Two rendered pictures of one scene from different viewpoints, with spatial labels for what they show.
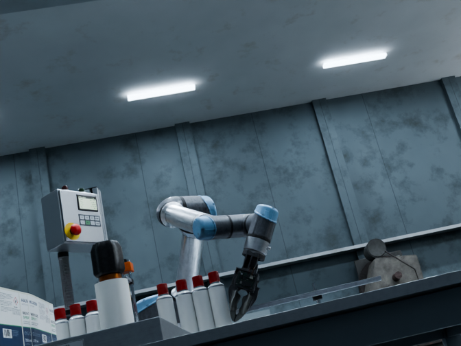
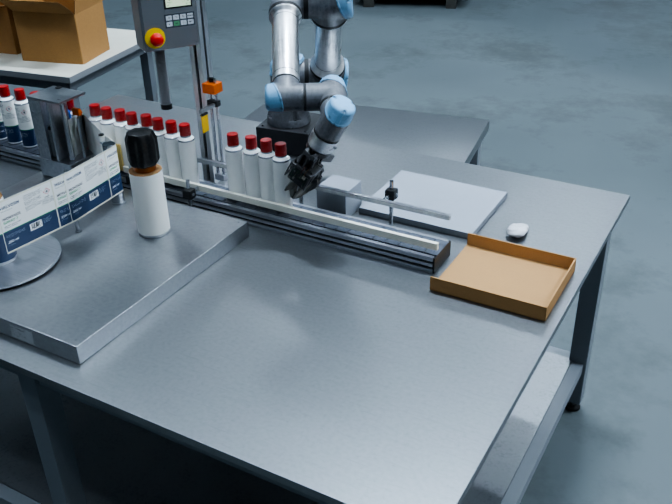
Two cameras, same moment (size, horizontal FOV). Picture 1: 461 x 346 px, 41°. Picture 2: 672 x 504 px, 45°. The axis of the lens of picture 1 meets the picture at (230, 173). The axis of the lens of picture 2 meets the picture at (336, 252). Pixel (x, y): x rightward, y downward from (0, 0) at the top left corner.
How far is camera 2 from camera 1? 1.63 m
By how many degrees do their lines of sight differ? 57
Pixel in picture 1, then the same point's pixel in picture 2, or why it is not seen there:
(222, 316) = (279, 192)
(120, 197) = not seen: outside the picture
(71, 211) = (153, 14)
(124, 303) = (151, 199)
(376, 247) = not seen: outside the picture
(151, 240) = not seen: outside the picture
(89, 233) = (178, 35)
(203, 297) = (265, 166)
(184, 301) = (247, 162)
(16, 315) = (48, 202)
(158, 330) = (76, 355)
